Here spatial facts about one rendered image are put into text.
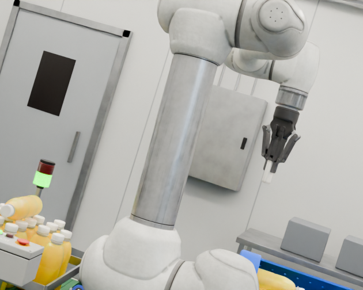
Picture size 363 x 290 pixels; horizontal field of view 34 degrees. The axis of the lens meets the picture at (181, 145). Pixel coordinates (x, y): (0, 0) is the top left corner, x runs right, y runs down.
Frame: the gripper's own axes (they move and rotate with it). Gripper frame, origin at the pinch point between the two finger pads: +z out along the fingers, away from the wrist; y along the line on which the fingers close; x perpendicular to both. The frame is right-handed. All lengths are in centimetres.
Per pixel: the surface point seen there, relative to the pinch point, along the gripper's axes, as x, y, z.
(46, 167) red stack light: 11, 89, 25
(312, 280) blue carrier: -23.9, -13.1, 30.1
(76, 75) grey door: -199, 348, -20
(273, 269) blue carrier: -18.0, -1.6, 30.9
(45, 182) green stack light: 10, 89, 31
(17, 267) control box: 55, 34, 44
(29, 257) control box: 54, 32, 40
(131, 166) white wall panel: -234, 282, 45
